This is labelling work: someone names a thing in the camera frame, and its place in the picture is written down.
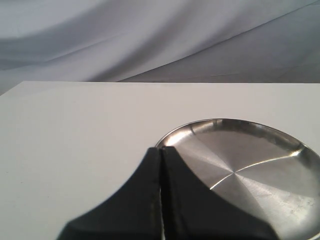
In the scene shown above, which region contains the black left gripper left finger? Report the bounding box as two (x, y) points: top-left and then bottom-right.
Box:
(58, 147), (162, 240)

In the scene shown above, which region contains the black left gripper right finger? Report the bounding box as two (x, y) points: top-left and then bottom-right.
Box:
(159, 146), (278, 240)

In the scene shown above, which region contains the round stainless steel plate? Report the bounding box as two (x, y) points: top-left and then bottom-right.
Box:
(157, 118), (320, 240)

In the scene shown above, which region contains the grey-blue backdrop cloth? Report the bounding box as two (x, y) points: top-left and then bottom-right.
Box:
(0, 0), (320, 93)

